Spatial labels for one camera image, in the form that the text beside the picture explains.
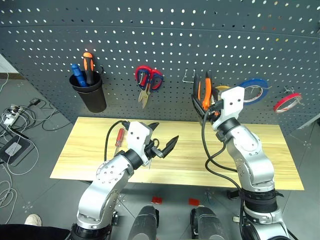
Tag dark grey perforated pegboard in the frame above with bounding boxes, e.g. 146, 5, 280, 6
0, 0, 320, 136

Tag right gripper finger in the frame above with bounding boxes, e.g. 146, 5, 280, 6
191, 73, 209, 120
208, 70, 219, 104

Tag white floor cable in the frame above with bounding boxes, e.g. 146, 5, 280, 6
0, 72, 41, 225

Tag black cup holder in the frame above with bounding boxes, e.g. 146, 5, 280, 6
69, 71, 108, 113

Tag red blue handled scissors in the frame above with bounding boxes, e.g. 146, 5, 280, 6
134, 65, 165, 110

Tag black floor cable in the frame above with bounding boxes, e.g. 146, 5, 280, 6
14, 98, 62, 132

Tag blue handled screwdriver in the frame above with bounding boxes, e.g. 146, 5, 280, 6
70, 63, 88, 88

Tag silver double peg hook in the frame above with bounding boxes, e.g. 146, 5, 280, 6
182, 68, 197, 83

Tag dark rounded grey shape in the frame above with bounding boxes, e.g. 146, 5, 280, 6
129, 204, 160, 240
190, 206, 226, 240

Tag blue tape roll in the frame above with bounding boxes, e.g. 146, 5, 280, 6
239, 77, 270, 106

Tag black flat box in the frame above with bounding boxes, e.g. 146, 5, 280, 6
0, 136, 35, 166

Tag black table foot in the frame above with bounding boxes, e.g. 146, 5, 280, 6
227, 189, 241, 201

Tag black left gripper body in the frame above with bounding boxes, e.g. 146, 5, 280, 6
144, 138, 166, 163

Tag black clothed person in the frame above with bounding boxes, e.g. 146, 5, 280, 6
0, 223, 71, 240

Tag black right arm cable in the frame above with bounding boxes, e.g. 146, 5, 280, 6
201, 99, 247, 240

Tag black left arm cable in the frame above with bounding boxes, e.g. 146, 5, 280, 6
104, 120, 130, 162

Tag white power strip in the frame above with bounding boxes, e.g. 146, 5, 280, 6
2, 113, 20, 126

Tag orange black handled screwdriver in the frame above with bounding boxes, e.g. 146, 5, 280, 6
82, 51, 95, 86

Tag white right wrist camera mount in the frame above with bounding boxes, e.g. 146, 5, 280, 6
212, 86, 245, 131

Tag white shoe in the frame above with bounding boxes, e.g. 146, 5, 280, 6
24, 213, 43, 227

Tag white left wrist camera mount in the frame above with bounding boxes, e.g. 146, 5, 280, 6
126, 121, 154, 167

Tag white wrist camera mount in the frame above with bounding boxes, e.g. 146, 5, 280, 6
212, 86, 245, 131
126, 121, 154, 167

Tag orange handled pliers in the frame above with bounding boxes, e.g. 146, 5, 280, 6
197, 70, 213, 112

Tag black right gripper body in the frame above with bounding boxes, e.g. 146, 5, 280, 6
199, 88, 223, 123

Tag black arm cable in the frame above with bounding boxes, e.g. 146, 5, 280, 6
201, 99, 247, 240
104, 120, 130, 162

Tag red handled screwdriver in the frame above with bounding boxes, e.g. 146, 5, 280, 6
114, 128, 125, 157

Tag red tape roll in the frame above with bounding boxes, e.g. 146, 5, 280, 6
273, 92, 303, 115

